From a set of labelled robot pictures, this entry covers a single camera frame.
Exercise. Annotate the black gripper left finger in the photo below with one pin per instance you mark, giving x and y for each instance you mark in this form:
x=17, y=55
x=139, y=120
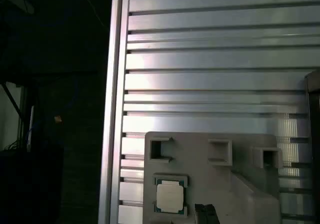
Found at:
x=200, y=215

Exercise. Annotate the CPU with silver top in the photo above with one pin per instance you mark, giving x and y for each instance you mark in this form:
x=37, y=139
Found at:
x=170, y=195

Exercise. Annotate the grey plastic parts rack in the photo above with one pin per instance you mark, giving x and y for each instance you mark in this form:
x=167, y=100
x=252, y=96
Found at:
x=200, y=174

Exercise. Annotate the open black PC case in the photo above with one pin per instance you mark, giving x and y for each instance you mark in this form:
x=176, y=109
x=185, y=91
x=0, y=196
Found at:
x=314, y=134

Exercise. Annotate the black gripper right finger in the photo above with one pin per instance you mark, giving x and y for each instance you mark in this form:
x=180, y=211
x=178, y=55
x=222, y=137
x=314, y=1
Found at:
x=212, y=215

